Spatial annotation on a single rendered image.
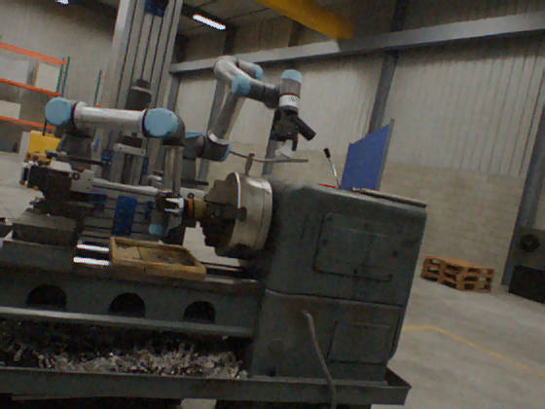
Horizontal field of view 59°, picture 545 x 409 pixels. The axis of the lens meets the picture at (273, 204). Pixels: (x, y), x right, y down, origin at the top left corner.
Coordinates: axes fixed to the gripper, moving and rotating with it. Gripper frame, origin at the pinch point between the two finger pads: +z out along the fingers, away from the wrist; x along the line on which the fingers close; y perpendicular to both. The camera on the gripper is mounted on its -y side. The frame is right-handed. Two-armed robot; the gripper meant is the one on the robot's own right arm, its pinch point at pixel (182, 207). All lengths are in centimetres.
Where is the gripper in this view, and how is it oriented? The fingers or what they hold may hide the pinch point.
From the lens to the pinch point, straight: 171.3
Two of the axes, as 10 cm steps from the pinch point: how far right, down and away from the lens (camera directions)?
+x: 2.1, -9.8, -0.5
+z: 3.4, 1.2, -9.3
